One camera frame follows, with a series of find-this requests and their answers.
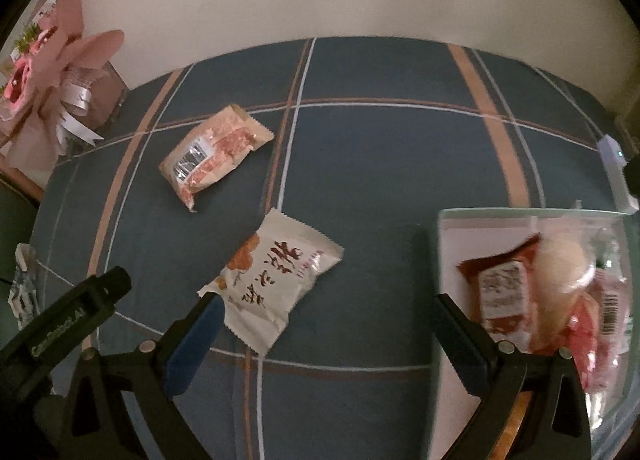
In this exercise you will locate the pink snack packet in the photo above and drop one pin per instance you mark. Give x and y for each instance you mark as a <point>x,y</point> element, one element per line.
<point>610,310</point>

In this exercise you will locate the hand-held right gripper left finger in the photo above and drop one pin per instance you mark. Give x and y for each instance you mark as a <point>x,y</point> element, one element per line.
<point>192,345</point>

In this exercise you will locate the white printed snack packet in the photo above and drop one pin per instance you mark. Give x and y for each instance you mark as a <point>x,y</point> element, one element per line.
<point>275,275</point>

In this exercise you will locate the blue plaid tablecloth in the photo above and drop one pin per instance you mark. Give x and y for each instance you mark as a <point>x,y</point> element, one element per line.
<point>375,155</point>

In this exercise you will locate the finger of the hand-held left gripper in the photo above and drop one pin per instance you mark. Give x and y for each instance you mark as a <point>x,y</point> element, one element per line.
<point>115,287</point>

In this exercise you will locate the clear brown box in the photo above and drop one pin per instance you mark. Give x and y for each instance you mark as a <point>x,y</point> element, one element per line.
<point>107,95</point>

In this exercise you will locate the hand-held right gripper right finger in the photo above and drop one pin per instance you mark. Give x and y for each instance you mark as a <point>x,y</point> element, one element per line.
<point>465,350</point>

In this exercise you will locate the white power strip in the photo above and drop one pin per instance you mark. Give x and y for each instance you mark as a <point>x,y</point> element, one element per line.
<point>617,170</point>

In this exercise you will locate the beige meat snack packet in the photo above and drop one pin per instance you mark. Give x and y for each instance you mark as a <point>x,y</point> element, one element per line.
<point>215,150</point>

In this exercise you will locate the round white cake packet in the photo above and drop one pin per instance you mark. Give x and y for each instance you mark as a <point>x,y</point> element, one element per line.
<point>560,260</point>

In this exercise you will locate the brown red snack packet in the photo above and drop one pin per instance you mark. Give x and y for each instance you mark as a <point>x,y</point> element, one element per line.
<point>502,290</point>

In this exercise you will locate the pink flower bouquet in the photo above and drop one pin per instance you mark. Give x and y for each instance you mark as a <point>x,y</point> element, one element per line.
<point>50,70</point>

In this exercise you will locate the teal shallow cardboard box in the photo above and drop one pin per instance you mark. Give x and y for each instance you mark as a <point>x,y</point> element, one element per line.
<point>457,240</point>

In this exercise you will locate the white blue printed packet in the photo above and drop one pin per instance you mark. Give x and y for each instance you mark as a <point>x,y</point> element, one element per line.
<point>25,290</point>

